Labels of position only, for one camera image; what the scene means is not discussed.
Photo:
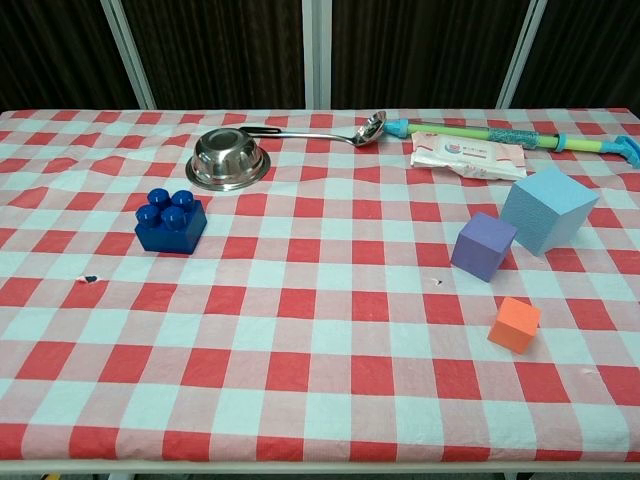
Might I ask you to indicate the white pink wet wipes pack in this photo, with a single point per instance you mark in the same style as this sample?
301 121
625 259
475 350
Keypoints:
465 152

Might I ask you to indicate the dark blue toy brick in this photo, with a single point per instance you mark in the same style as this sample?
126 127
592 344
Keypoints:
170 235

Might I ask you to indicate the purple foam cube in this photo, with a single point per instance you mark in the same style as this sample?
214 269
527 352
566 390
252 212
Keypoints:
482 247

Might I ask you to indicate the stainless steel bowl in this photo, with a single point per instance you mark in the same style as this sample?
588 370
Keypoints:
227 160

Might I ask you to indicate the small orange foam cube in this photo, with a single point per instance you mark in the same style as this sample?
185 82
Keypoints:
515 325

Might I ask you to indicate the white partition frame post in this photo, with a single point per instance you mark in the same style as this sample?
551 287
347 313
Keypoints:
317 50
521 50
128 50

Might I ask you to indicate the dark ribbed partition panel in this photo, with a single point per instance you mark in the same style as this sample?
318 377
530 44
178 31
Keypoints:
425 50
50 50
215 50
590 50

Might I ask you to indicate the stainless steel ladle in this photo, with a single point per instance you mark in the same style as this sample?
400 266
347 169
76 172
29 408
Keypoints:
371 130

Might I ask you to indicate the green blue toy water pump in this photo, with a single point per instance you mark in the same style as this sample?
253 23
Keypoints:
450 129

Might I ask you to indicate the red white checkered tablecloth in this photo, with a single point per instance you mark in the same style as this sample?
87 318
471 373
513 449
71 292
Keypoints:
320 350

